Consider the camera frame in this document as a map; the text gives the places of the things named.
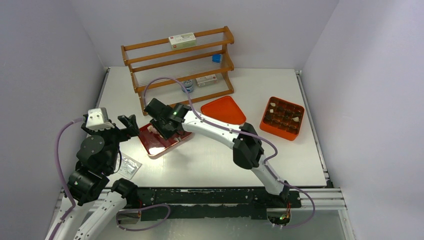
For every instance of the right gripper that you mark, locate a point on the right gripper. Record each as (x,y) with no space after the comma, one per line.
(166,135)

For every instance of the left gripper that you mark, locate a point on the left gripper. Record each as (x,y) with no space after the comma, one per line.
(131,128)

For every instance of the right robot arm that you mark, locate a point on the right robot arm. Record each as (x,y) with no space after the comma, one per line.
(246,145)

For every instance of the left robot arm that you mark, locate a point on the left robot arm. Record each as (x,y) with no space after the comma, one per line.
(96,161)

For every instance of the dark red tray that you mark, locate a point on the dark red tray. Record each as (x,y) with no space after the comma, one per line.
(155,145)

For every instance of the blue lidded jar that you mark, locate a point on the blue lidded jar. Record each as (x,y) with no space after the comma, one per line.
(187,86)

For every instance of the clear plastic bag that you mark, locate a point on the clear plastic bag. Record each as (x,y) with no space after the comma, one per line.
(128,166)

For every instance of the wooden three-tier shelf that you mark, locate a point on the wooden three-tier shelf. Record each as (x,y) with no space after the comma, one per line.
(153,65)

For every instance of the orange box lid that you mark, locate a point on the orange box lid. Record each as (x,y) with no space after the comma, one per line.
(224,109)

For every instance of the white red small box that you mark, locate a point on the white red small box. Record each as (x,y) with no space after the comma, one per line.
(207,80)

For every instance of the blue cube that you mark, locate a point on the blue cube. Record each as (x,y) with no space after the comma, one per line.
(217,58)

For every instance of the white green box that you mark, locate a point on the white green box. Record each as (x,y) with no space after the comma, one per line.
(182,41)

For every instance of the orange compartment box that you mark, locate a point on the orange compartment box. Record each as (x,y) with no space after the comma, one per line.
(282,118)

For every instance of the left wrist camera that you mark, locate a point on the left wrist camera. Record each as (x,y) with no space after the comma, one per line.
(97,120)

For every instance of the black base frame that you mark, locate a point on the black base frame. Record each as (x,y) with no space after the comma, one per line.
(155,203)

